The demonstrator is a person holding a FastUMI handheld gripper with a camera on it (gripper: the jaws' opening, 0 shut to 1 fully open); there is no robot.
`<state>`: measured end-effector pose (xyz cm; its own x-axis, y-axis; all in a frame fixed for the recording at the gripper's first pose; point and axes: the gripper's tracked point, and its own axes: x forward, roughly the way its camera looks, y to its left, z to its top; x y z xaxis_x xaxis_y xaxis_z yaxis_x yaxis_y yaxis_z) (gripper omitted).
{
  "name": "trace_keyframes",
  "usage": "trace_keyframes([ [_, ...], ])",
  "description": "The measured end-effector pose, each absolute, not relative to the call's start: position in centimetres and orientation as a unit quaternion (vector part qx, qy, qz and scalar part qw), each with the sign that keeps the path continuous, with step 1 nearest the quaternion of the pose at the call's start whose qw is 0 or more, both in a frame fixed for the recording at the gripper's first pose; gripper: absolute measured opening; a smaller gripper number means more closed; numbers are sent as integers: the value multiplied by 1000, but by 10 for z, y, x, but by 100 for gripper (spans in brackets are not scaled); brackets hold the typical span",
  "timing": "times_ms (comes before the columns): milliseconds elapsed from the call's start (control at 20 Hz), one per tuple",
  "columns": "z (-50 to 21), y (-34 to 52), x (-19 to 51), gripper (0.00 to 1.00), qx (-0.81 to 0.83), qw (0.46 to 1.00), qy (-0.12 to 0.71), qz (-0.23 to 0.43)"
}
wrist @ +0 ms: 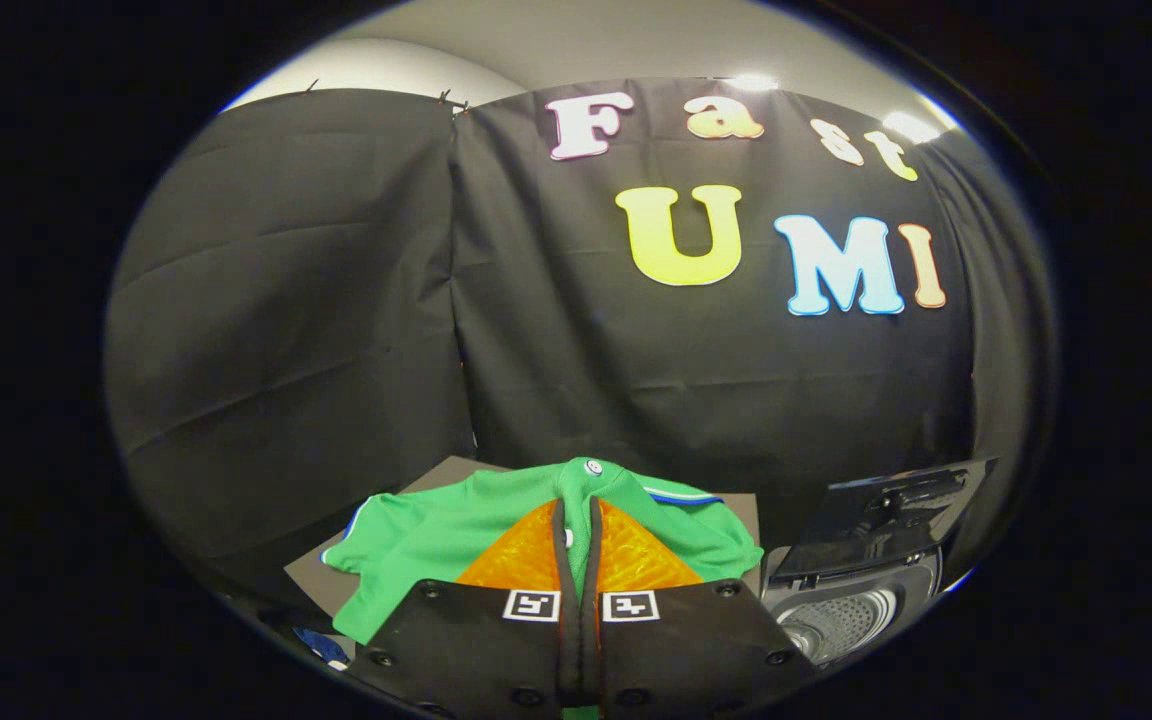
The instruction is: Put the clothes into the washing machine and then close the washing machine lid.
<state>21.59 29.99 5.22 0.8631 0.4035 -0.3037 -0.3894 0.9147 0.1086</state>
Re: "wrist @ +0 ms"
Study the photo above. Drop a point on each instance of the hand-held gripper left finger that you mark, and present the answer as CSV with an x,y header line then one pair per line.
x,y
568,650

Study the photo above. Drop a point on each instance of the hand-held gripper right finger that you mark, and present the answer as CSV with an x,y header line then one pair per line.
x,y
594,650

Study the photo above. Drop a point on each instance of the green polo shirt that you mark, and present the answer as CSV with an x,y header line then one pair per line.
x,y
426,540

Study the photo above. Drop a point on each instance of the dark grey washing machine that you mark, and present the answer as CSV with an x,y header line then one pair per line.
x,y
856,620

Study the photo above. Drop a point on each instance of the grey cabinet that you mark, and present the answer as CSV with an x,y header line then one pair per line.
x,y
321,580

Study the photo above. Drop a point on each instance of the black backdrop cloth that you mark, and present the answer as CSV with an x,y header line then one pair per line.
x,y
336,300

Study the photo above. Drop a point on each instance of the ceiling light panel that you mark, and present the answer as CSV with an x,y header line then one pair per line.
x,y
752,81
911,126

